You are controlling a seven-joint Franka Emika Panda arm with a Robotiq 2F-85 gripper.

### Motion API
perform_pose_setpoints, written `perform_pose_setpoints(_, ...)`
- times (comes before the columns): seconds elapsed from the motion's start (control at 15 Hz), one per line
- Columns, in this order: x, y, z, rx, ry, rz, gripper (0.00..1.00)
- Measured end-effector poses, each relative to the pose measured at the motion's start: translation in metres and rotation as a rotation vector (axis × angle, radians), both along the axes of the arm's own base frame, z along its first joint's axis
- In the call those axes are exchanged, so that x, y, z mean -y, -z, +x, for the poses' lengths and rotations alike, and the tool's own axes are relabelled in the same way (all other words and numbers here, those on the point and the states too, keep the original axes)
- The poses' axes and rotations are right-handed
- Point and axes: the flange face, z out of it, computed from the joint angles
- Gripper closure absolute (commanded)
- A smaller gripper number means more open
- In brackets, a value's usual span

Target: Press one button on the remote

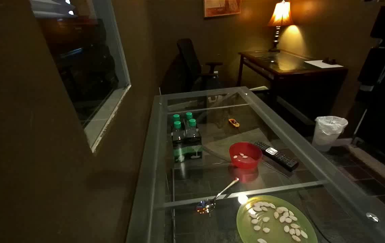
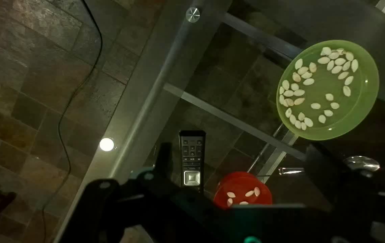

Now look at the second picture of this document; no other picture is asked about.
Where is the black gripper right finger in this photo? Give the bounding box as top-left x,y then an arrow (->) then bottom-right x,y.
305,143 -> 376,226

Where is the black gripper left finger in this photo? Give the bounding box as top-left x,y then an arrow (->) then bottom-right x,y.
155,143 -> 183,212

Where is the black remote control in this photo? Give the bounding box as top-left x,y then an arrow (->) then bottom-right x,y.
179,130 -> 205,188

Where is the metal spoon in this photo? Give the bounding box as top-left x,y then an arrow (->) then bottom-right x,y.
276,156 -> 380,176

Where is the red bowl with seeds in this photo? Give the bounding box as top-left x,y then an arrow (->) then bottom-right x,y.
213,172 -> 272,210

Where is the green plate with seeds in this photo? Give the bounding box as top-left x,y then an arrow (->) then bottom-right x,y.
275,39 -> 379,141

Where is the black cable on floor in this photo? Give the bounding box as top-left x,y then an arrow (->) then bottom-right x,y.
37,0 -> 105,243

